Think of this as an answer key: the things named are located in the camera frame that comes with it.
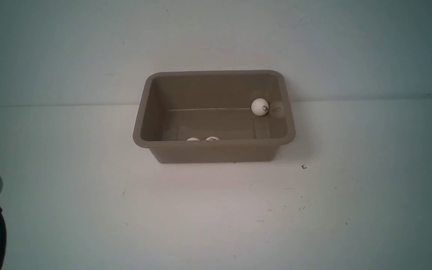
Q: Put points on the tan plastic bin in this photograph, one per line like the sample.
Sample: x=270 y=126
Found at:
x=178 y=105

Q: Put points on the white table-tennis ball front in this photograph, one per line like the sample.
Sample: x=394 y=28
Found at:
x=260 y=107

